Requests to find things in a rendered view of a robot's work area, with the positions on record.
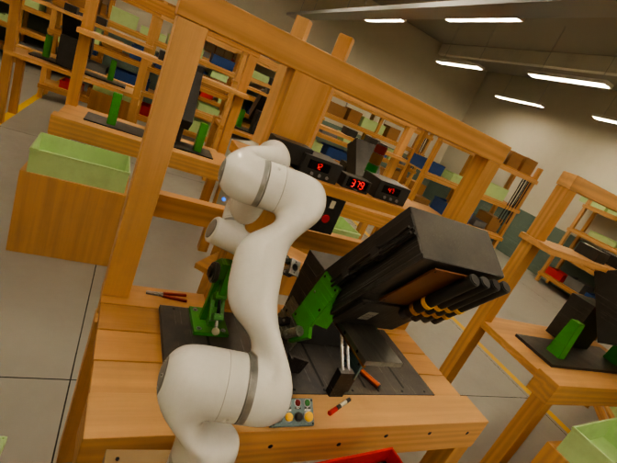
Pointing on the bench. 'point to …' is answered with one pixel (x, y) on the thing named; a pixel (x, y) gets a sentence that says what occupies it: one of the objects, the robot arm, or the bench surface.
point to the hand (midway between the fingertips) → (289, 267)
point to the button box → (296, 413)
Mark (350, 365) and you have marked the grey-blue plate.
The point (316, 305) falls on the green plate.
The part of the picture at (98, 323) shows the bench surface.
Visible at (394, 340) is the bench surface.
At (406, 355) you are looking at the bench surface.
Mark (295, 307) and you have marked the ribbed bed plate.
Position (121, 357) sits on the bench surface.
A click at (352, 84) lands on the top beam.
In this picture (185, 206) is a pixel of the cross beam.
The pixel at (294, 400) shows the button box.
